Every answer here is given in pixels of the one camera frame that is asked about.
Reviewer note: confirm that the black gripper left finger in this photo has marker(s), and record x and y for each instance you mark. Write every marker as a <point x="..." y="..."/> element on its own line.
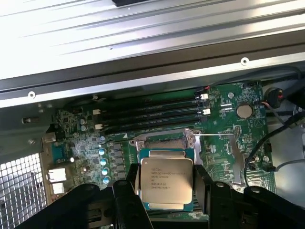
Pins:
<point x="128" y="205"/>

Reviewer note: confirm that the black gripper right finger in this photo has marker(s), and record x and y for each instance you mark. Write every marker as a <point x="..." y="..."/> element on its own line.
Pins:
<point x="202" y="190"/>

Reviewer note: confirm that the CPU socket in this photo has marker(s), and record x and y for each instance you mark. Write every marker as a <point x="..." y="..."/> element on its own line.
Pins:
<point x="164" y="143"/>

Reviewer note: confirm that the blue capacitor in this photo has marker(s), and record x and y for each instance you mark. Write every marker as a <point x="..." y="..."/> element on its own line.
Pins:
<point x="105" y="172"/>
<point x="106" y="180"/>
<point x="104" y="162"/>
<point x="102" y="151"/>

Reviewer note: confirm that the green motherboard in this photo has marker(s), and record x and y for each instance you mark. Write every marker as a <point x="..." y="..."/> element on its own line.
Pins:
<point x="221" y="148"/>

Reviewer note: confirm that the silver socket cover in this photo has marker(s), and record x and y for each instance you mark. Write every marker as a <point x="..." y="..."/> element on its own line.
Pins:
<point x="238" y="157"/>

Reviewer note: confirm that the thin silver locking lever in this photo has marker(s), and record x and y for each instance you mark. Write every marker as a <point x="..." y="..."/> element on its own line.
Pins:
<point x="214" y="135"/>

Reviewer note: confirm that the silver rear port block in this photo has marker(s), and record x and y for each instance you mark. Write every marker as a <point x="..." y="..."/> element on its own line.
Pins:
<point x="58" y="188"/>
<point x="57" y="174"/>

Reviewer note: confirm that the black RAM slot white latch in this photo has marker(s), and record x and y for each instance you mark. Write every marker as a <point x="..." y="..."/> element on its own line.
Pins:
<point x="152" y="104"/>
<point x="152" y="118"/>

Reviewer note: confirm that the silver capacitor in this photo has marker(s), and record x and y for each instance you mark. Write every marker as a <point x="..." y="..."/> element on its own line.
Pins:
<point x="83" y="121"/>
<point x="83" y="128"/>

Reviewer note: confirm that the silver coin cell battery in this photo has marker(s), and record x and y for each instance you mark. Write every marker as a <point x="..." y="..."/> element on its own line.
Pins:
<point x="243" y="111"/>

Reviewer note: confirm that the black round connector red mark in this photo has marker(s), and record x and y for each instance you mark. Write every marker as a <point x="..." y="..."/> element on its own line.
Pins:
<point x="274" y="94"/>

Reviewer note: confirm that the grey metal PC case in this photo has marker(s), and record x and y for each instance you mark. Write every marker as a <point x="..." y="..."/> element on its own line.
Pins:
<point x="143" y="80"/>

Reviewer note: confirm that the silver case screw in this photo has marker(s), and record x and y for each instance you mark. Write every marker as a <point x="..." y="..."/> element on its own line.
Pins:
<point x="31" y="94"/>

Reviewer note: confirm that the black block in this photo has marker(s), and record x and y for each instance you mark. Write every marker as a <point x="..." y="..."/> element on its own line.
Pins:
<point x="129" y="2"/>

